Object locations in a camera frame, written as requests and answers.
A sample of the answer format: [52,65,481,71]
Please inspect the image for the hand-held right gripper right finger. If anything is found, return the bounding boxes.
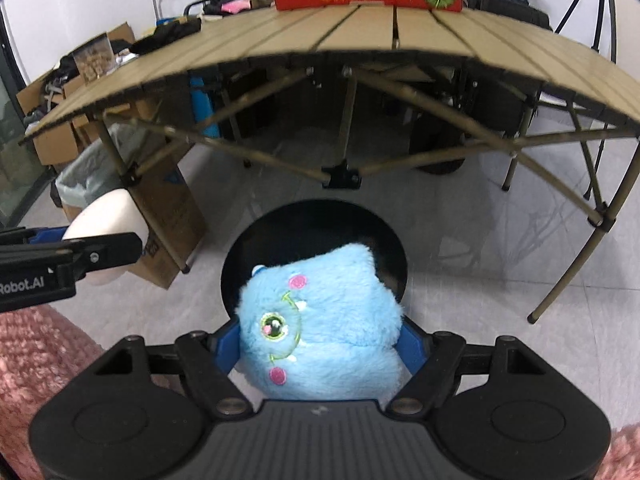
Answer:
[387,317,546,418]

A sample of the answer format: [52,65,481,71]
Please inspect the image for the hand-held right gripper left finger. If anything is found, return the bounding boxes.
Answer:
[92,320,253,418]

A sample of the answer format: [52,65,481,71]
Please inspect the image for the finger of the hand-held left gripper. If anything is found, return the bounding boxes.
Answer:
[0,232,143,281]
[0,227,68,247]

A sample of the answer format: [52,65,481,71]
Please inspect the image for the white plush toy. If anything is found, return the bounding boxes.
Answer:
[62,188,151,287]

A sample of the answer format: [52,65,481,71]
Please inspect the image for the blue plush toy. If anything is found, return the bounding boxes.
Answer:
[235,242,403,401]

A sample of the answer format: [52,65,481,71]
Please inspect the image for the black round waste bin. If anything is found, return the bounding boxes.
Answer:
[220,200,413,321]

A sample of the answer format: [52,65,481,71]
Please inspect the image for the printed cardboard box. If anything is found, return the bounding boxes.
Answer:
[60,150,206,290]

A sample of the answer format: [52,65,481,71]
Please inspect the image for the green plastic liner bag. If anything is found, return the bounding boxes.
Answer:
[55,122,151,208]

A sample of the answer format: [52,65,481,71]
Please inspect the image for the glass sliding door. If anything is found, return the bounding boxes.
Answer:
[0,10,51,231]

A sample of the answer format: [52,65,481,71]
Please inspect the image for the plain cardboard box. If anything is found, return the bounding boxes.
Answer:
[62,22,136,126]
[15,75,83,166]

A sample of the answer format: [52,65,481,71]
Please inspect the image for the blue foam roll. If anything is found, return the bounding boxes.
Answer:
[189,76,222,139]

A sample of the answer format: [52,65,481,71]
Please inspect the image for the black clothes pile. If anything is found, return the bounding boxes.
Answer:
[47,55,81,91]

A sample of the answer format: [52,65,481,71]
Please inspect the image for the clear snack jar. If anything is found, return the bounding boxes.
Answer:
[72,32,118,83]

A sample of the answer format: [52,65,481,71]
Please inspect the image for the black rubber wheel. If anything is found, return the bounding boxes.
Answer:
[409,142,468,177]

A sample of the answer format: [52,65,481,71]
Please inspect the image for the black cloth gloves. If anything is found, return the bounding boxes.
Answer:
[129,17,203,56]

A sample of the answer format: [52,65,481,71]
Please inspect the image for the tan folding table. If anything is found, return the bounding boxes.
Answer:
[19,2,640,323]

